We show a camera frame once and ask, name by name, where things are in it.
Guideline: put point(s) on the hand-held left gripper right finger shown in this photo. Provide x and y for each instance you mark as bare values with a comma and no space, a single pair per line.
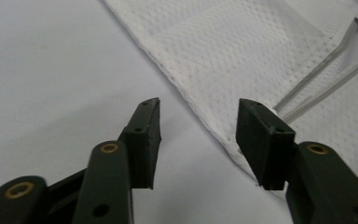
262,149

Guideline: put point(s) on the white mesh garment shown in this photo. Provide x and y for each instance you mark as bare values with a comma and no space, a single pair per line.
230,56

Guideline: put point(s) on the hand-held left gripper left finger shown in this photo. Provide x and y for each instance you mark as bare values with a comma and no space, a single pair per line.
143,149

